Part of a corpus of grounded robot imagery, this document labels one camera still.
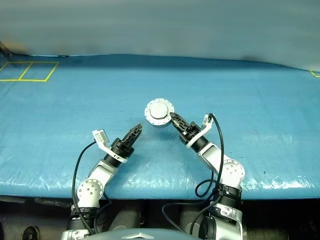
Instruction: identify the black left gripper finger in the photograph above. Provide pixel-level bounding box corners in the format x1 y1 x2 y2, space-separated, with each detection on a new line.
122 122 142 146
125 122 144 150

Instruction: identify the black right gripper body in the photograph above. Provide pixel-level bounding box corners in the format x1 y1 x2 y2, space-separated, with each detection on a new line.
180 120 204 146

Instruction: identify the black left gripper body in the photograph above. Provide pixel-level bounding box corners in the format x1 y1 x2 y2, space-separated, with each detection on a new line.
110 137 136 160

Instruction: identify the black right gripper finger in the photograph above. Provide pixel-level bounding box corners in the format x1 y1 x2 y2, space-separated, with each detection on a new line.
169 112 191 136
171 112 191 129

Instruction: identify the white round disc object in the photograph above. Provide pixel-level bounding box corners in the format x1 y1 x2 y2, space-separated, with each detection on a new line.
144 97 175 127

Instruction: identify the grey robot torso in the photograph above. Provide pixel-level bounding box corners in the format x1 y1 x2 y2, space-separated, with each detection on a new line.
88 226 192 240

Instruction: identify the yellow tape grid marking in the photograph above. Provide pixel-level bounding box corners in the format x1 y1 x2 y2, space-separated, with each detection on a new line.
0 61 61 83

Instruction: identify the black sneaker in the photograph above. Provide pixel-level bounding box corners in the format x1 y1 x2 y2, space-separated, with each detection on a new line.
21 225 41 240

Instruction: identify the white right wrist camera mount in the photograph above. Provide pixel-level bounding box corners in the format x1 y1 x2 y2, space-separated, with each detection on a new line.
185 112 215 149

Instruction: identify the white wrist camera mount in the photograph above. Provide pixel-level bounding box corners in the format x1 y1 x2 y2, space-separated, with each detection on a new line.
185 112 215 149
91 128 127 165

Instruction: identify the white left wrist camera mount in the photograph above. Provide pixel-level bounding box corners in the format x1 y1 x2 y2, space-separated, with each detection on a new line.
91 128 127 165

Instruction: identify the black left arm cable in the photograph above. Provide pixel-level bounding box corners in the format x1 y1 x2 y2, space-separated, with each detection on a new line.
71 140 113 236

